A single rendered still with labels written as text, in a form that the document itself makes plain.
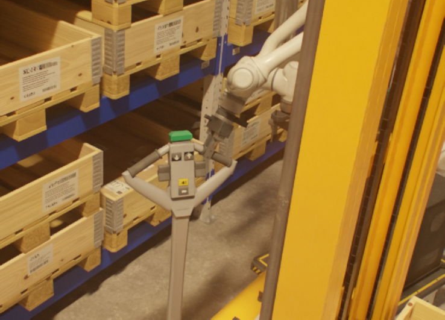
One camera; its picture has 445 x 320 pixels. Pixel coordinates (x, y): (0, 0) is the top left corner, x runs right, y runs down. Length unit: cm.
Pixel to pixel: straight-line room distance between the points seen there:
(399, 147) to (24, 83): 146
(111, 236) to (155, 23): 114
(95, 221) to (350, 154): 211
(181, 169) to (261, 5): 176
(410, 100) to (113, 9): 146
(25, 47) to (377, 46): 228
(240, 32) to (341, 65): 251
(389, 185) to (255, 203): 249
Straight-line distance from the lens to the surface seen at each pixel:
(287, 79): 285
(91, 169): 327
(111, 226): 362
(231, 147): 430
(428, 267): 381
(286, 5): 304
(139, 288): 393
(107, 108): 330
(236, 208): 461
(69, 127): 316
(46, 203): 314
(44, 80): 289
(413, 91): 213
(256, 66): 233
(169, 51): 344
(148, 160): 245
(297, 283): 178
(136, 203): 368
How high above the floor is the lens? 260
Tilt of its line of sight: 30 degrees down
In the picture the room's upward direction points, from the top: 5 degrees clockwise
